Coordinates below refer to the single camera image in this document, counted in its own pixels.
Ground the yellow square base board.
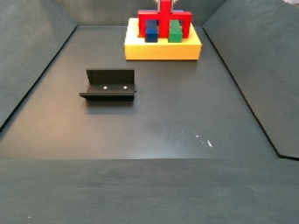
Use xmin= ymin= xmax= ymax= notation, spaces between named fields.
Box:
xmin=124 ymin=18 xmax=201 ymax=60

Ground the black angled bracket stand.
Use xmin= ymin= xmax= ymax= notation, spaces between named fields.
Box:
xmin=78 ymin=68 xmax=136 ymax=101

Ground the blue long block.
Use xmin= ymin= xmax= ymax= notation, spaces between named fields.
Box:
xmin=144 ymin=20 xmax=158 ymax=43

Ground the red E-shaped block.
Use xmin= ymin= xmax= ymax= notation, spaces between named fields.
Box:
xmin=137 ymin=0 xmax=192 ymax=39

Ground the purple cross-shaped block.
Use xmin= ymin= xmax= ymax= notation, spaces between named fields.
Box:
xmin=137 ymin=10 xmax=184 ymax=14

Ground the green long block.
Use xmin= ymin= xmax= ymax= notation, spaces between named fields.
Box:
xmin=168 ymin=20 xmax=182 ymax=43

